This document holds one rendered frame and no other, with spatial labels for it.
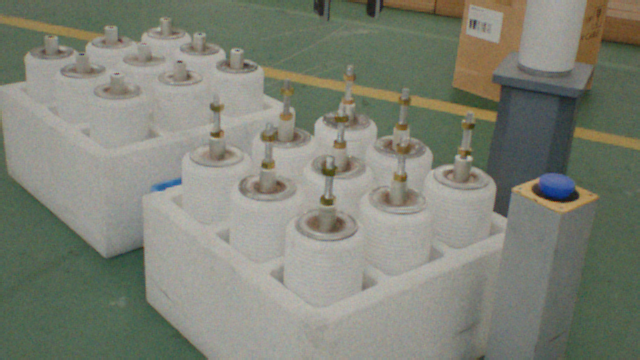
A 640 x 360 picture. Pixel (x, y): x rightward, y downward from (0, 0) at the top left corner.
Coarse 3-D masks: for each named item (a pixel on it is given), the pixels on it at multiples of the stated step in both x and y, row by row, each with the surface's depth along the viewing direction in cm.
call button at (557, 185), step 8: (544, 176) 97; (552, 176) 97; (560, 176) 97; (544, 184) 96; (552, 184) 95; (560, 184) 96; (568, 184) 96; (544, 192) 97; (552, 192) 95; (560, 192) 95; (568, 192) 95
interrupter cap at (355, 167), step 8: (312, 160) 116; (320, 160) 116; (352, 160) 117; (360, 160) 117; (312, 168) 114; (320, 168) 114; (352, 168) 115; (360, 168) 115; (336, 176) 112; (344, 176) 112; (352, 176) 112
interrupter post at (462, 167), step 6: (456, 156) 113; (468, 156) 113; (456, 162) 113; (462, 162) 112; (468, 162) 112; (456, 168) 113; (462, 168) 113; (468, 168) 113; (456, 174) 113; (462, 174) 113; (468, 174) 113; (462, 180) 113
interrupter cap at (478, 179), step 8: (440, 168) 116; (448, 168) 116; (472, 168) 117; (440, 176) 114; (448, 176) 115; (472, 176) 115; (480, 176) 114; (488, 176) 114; (448, 184) 111; (456, 184) 112; (464, 184) 112; (472, 184) 112; (480, 184) 112; (488, 184) 113
